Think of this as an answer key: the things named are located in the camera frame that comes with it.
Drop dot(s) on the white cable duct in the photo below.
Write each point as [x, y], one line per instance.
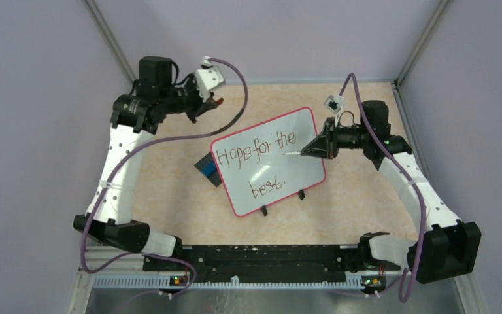
[165, 282]

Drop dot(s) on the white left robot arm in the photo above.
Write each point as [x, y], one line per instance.
[135, 118]

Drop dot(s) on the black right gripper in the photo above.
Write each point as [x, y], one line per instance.
[325, 145]

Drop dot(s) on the pink framed whiteboard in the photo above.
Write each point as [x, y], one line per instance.
[253, 169]

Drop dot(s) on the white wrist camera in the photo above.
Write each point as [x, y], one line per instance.
[209, 78]
[334, 103]

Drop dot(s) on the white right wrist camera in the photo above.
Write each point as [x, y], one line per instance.
[334, 103]

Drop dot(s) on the blue lego brick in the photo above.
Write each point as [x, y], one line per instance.
[209, 170]

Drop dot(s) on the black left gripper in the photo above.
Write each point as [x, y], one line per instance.
[200, 106]

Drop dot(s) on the dark grey lego baseplate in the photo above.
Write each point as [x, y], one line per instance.
[214, 179]

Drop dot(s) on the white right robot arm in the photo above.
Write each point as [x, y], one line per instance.
[447, 246]

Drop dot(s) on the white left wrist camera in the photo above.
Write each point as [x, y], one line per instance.
[209, 78]

